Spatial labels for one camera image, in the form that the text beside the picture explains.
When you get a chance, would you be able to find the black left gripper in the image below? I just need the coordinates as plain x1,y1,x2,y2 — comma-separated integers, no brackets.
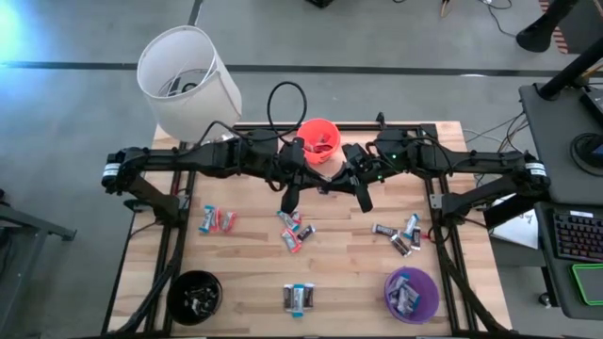
277,136,334,214

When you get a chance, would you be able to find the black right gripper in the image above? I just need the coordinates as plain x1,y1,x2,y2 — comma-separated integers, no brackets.
322,142,378,214

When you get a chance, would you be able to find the orange pumpkin face bucket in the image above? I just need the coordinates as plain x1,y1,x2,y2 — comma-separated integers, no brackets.
296,117,342,166

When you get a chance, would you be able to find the purple pumpkin face bucket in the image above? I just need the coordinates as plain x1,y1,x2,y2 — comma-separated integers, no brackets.
383,266,441,325

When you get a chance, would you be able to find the white shade silver table lamp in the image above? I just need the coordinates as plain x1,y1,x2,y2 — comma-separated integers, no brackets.
136,24,244,145

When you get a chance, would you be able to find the black plastic bucket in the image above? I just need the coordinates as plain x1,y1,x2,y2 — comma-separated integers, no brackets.
166,269,224,327

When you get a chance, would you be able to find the white paper sheet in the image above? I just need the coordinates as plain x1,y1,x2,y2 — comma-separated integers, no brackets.
490,209,541,250

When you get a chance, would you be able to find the dark grey desk top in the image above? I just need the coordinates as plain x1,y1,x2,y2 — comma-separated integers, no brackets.
534,202,603,322

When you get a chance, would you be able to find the backlit black keyboard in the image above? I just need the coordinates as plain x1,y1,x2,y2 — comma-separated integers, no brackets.
553,209,603,264

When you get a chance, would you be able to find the round black stand base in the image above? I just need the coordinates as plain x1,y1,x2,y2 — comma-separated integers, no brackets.
568,132,603,179

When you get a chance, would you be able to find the black stand foot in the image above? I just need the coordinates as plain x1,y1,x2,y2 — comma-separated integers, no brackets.
515,0,580,54

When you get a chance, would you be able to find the black monitor pole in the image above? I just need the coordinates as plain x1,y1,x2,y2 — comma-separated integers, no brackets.
536,37,603,101

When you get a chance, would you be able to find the black desk device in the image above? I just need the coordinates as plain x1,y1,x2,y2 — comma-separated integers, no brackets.
579,88,603,127

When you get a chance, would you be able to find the grey metal side table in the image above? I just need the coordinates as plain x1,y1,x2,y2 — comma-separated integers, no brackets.
0,187,77,339

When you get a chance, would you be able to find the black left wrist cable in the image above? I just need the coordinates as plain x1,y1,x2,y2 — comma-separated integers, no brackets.
195,80,309,147

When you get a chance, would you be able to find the black cable bundle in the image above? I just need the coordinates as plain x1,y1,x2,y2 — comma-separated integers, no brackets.
435,220,508,336
112,225,186,336

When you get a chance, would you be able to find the black floor cable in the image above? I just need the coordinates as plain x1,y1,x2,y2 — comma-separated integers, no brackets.
475,0,519,40

